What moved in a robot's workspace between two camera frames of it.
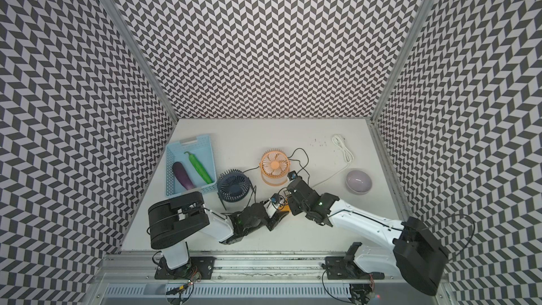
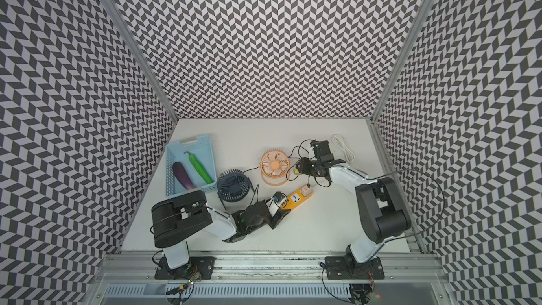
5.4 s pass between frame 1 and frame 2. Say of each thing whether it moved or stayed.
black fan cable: moved
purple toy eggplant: stayed
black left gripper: stayed
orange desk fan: stayed
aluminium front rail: stayed
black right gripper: moved
